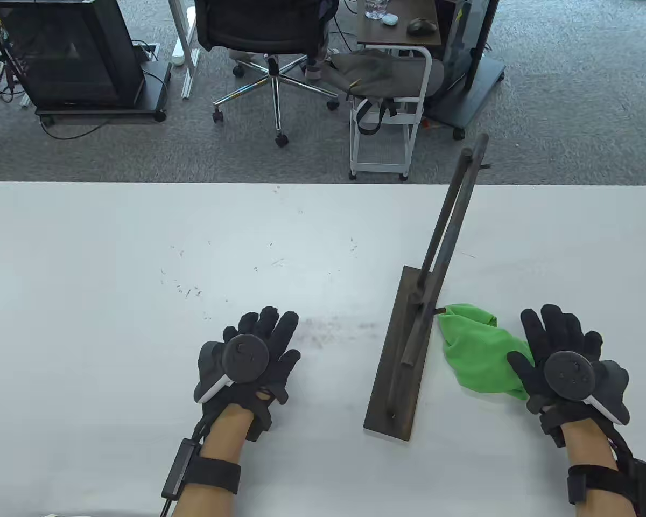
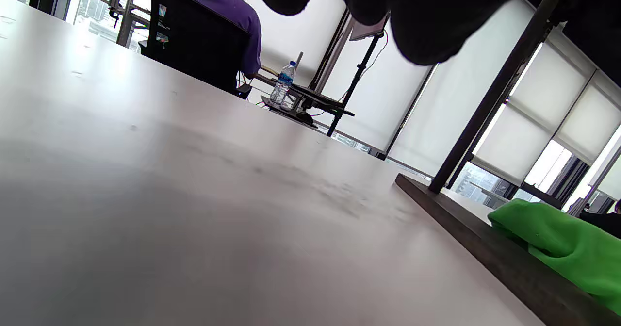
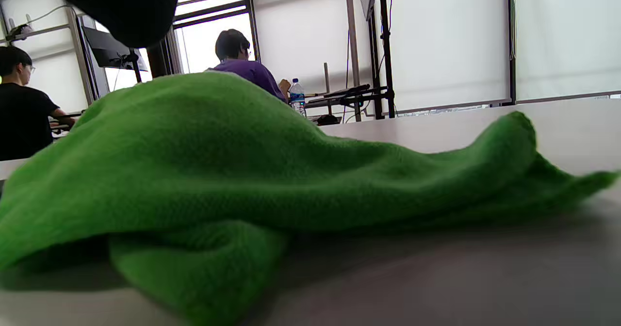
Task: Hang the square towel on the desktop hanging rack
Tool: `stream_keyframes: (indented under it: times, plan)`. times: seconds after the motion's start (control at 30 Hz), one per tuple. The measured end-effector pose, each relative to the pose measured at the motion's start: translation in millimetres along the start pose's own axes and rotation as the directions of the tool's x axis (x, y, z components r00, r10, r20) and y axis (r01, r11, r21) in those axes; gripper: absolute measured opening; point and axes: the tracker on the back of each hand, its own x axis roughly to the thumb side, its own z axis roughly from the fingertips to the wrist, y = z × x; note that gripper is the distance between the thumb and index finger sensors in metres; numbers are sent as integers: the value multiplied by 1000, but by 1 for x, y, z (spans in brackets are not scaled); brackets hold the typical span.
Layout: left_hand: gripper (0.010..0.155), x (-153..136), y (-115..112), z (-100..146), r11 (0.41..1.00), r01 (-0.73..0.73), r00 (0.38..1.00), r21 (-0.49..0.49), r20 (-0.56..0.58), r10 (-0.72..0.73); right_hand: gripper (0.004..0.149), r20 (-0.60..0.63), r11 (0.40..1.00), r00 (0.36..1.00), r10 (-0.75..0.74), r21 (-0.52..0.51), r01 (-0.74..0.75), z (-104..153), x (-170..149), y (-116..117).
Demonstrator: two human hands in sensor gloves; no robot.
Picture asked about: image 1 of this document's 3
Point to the person's right hand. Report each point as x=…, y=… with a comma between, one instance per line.
x=538, y=336

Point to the person's left hand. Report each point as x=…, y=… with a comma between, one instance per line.
x=281, y=335

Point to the green square towel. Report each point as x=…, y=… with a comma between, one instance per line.
x=479, y=355

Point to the dark metal desktop rack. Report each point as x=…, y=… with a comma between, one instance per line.
x=395, y=388

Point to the person's right forearm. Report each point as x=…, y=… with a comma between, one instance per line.
x=589, y=444

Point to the person's left forearm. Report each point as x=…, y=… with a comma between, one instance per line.
x=220, y=436

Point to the white desktop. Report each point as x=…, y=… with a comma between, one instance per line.
x=113, y=350

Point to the black round tracking controller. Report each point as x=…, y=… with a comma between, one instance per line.
x=570, y=374
x=246, y=358

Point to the black rolling stand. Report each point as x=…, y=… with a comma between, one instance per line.
x=471, y=91

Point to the grey bag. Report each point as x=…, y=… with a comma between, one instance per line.
x=371, y=72

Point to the white desk leg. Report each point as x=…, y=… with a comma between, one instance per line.
x=185, y=48

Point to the black office chair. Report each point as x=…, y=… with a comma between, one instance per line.
x=258, y=24

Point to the dark wooden side table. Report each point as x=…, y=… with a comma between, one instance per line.
x=393, y=33

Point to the black computer mouse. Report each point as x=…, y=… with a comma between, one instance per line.
x=422, y=26

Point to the white earbuds case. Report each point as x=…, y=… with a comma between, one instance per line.
x=390, y=20

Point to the glass of water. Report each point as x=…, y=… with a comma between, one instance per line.
x=376, y=8

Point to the black rolling cabinet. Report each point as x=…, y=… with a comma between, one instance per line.
x=70, y=54

